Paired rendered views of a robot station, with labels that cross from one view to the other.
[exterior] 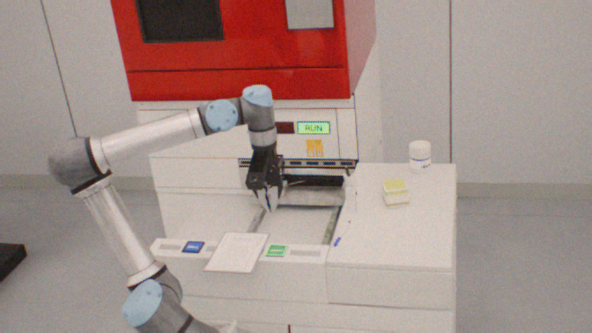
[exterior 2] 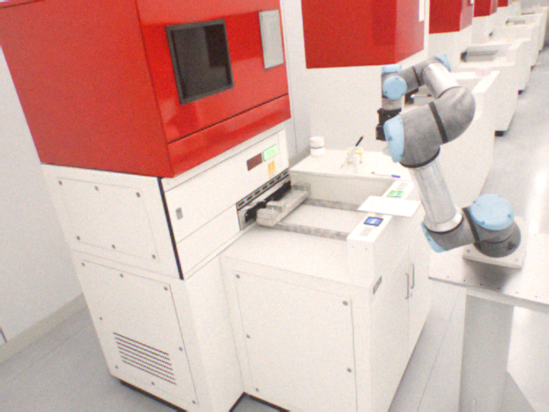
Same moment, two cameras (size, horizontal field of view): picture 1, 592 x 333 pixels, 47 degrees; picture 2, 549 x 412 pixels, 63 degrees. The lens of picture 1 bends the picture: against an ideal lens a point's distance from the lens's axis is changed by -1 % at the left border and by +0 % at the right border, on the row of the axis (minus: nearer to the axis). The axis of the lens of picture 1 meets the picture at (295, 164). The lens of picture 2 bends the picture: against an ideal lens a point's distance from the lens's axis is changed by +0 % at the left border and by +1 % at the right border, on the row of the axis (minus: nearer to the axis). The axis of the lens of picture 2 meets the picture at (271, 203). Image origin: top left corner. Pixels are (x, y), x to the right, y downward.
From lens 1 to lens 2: 2.46 m
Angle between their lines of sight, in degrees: 64
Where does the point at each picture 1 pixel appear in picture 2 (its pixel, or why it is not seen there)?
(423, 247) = not seen: hidden behind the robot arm
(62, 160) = (471, 104)
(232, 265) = (408, 207)
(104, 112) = not seen: outside the picture
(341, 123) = (280, 142)
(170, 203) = (196, 284)
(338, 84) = (287, 107)
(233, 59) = (239, 104)
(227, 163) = (230, 212)
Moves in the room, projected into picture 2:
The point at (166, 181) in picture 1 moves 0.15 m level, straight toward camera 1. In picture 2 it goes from (191, 261) to (231, 259)
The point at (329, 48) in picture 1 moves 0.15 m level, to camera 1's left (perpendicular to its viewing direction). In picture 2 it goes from (282, 80) to (273, 86)
